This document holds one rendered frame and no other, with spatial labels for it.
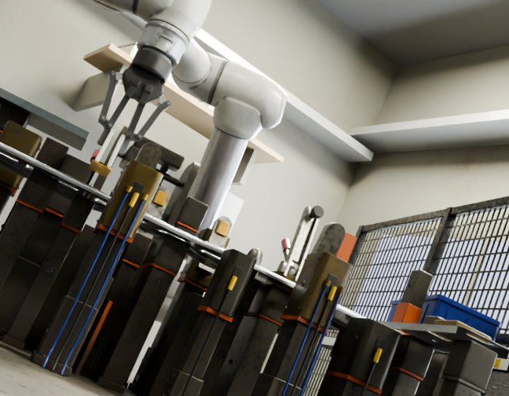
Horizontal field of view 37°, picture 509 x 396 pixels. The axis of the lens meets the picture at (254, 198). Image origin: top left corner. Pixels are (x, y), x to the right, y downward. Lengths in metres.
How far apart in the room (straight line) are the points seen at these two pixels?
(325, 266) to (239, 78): 0.87
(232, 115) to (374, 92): 3.82
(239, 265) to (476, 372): 0.41
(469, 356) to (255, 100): 1.03
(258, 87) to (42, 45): 2.71
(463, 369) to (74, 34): 3.78
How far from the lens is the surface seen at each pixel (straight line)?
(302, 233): 1.69
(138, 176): 1.23
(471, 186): 4.75
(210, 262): 1.58
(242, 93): 2.01
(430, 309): 1.80
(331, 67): 5.57
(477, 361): 1.23
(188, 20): 1.50
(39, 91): 4.55
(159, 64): 1.47
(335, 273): 1.28
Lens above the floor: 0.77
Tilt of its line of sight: 14 degrees up
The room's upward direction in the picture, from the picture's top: 24 degrees clockwise
